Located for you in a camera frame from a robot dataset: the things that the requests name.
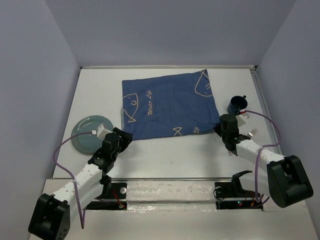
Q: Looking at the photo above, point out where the white foam strip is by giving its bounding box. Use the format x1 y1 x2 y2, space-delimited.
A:
126 180 216 203

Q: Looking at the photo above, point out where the teal ceramic plate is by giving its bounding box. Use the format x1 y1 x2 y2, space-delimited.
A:
70 114 116 155

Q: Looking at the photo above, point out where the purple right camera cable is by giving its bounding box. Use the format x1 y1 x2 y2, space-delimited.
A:
246 109 281 204

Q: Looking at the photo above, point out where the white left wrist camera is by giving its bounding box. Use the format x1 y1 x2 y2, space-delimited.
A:
91 123 112 140

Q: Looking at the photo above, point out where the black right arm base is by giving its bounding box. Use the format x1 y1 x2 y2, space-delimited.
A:
213 170 263 210

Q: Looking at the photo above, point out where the dark blue mug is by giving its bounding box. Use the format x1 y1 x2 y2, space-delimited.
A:
227 95 248 116

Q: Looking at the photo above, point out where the blue fish placemat cloth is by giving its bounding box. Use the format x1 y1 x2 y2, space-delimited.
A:
122 69 220 141

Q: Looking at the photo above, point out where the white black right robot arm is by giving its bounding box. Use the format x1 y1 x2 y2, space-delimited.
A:
214 114 314 208

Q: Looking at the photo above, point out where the pink handled steel fork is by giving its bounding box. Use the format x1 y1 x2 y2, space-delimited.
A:
247 127 258 139

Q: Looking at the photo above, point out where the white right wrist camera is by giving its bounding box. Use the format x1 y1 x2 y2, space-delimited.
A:
236 114 248 128

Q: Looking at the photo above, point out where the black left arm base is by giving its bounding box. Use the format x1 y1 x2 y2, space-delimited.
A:
86 182 128 211

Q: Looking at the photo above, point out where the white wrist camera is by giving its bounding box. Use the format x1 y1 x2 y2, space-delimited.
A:
236 114 248 128
91 123 112 140

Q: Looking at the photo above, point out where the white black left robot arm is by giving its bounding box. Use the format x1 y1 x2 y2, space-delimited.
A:
28 125 133 240

